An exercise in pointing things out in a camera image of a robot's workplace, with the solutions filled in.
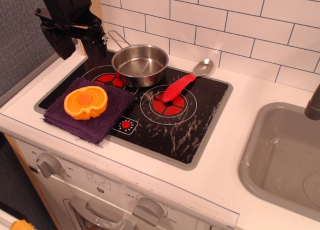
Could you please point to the grey left timer knob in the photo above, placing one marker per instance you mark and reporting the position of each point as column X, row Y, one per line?
column 48, row 165

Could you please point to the grey faucet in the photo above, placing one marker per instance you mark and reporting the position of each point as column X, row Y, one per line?
column 312, row 110

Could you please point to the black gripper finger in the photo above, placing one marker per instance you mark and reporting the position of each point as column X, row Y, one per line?
column 61, row 43
column 94, row 41

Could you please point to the orange toy pumpkin half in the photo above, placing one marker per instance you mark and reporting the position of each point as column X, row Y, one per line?
column 86, row 102

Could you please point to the small steel pot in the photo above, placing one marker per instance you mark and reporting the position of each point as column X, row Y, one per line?
column 140, row 65

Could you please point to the purple folded towel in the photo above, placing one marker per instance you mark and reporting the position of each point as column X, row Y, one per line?
column 96, row 128

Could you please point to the grey oven door handle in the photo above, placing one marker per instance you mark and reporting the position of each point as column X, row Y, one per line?
column 100, row 217

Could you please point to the grey oven temperature knob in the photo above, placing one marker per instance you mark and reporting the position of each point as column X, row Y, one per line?
column 148, row 211

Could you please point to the red handled metal spoon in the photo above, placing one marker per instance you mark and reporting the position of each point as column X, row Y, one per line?
column 201, row 69

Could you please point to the black toy stovetop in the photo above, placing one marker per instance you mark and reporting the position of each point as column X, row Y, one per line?
column 174, row 132

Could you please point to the grey toy sink basin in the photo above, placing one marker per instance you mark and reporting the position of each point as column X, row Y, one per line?
column 281, row 160

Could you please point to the orange object bottom corner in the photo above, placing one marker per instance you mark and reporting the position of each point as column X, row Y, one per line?
column 21, row 225

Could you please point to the red stove button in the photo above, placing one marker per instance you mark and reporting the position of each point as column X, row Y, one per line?
column 125, row 124

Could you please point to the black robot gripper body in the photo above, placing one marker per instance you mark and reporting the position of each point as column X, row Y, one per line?
column 68, row 16

